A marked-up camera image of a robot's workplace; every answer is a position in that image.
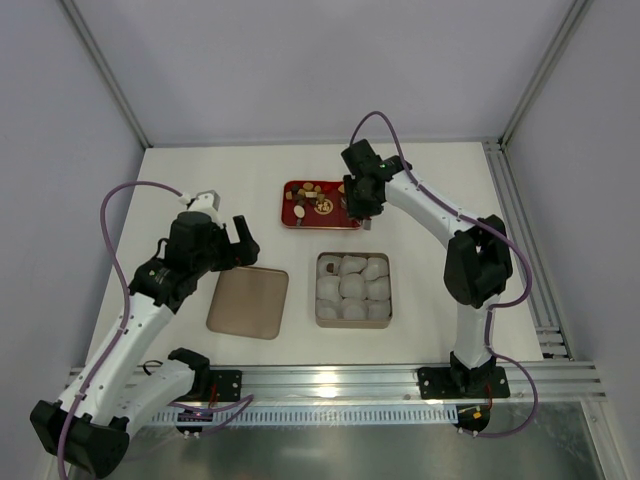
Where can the gold tin box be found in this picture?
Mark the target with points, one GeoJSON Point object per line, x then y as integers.
{"type": "Point", "coordinates": [358, 295]}

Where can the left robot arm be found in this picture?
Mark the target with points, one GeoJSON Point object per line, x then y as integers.
{"type": "Point", "coordinates": [92, 422]}

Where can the gold tin lid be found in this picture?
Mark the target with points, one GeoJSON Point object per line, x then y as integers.
{"type": "Point", "coordinates": [249, 302]}

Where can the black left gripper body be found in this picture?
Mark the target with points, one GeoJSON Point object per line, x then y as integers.
{"type": "Point", "coordinates": [232, 248]}

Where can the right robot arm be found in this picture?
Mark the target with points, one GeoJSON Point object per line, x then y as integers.
{"type": "Point", "coordinates": [477, 267]}

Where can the metal tongs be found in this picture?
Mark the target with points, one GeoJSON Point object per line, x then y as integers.
{"type": "Point", "coordinates": [365, 224]}

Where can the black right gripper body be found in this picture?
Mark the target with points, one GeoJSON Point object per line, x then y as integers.
{"type": "Point", "coordinates": [361, 206]}

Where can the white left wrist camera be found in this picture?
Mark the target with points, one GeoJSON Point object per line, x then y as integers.
{"type": "Point", "coordinates": [207, 202]}

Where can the red tray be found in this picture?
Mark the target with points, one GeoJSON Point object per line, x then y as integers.
{"type": "Point", "coordinates": [322, 202]}

